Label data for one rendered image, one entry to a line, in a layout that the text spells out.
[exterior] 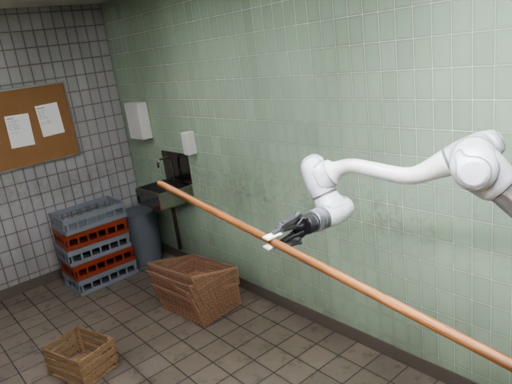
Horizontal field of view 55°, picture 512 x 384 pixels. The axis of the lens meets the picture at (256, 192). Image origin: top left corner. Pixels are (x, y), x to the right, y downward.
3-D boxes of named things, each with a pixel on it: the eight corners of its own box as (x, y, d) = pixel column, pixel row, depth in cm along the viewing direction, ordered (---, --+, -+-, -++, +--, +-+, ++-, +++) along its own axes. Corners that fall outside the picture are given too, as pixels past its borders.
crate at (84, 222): (127, 216, 470) (124, 201, 466) (66, 237, 435) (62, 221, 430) (110, 209, 500) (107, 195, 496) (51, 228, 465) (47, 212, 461)
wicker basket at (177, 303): (197, 333, 370) (191, 300, 362) (154, 312, 408) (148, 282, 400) (242, 304, 402) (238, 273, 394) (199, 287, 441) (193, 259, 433)
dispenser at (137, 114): (153, 138, 480) (146, 101, 469) (143, 140, 473) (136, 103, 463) (140, 136, 501) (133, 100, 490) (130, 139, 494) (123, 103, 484)
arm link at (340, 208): (319, 232, 193) (305, 203, 194) (345, 220, 202) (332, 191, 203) (337, 226, 184) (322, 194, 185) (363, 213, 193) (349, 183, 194)
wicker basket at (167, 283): (194, 319, 365) (188, 286, 357) (150, 299, 403) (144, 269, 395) (239, 291, 398) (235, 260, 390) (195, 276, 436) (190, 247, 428)
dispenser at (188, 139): (197, 153, 425) (193, 130, 419) (189, 155, 419) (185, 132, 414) (192, 152, 431) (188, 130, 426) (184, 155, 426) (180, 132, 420)
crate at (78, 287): (139, 272, 489) (136, 258, 484) (81, 297, 452) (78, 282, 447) (120, 262, 518) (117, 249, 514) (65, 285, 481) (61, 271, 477)
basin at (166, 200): (203, 250, 465) (187, 154, 438) (171, 264, 444) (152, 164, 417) (178, 239, 500) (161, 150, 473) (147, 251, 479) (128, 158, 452)
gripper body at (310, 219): (319, 215, 181) (301, 222, 176) (319, 235, 185) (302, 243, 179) (305, 209, 187) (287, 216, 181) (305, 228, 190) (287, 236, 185)
